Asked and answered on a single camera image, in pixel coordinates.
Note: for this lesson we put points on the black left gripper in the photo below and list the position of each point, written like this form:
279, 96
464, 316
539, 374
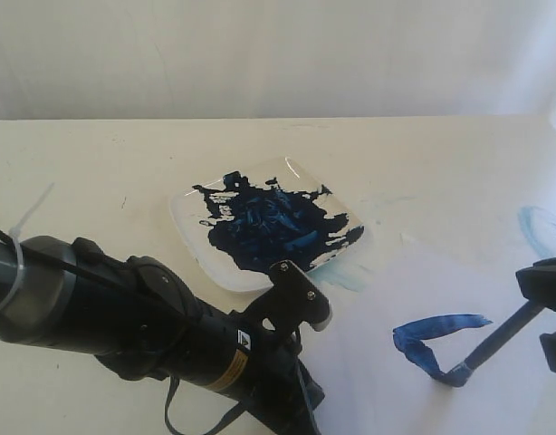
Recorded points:
272, 382

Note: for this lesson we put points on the black paintbrush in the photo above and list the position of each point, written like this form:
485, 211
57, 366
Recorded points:
495, 340

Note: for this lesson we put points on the white paper sheet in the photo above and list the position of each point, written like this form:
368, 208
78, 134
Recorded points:
394, 358

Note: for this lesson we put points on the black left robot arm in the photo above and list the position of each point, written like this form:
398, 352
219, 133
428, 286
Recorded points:
140, 320

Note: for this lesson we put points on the white square paint plate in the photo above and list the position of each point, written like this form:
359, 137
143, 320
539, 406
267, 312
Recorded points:
239, 225

